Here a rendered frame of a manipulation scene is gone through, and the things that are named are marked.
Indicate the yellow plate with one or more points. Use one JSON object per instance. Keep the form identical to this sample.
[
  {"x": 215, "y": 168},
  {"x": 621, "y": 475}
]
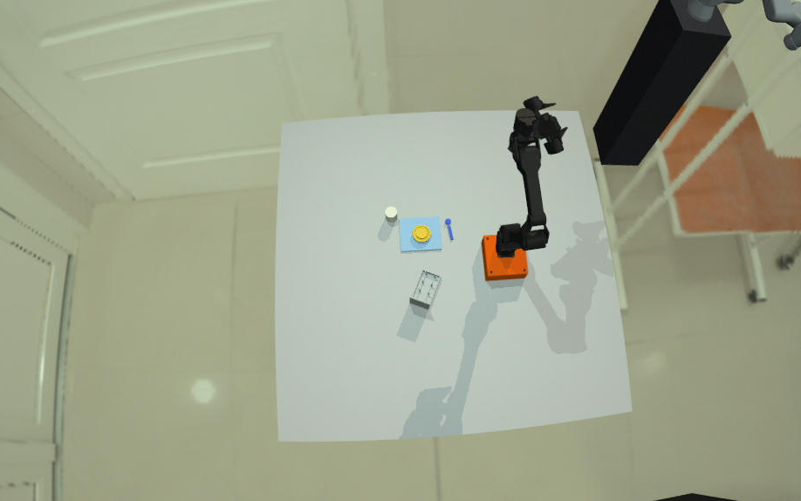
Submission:
[{"x": 421, "y": 233}]

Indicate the light blue mat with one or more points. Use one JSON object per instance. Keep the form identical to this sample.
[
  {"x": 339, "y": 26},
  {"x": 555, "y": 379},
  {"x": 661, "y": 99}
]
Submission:
[{"x": 407, "y": 241}]

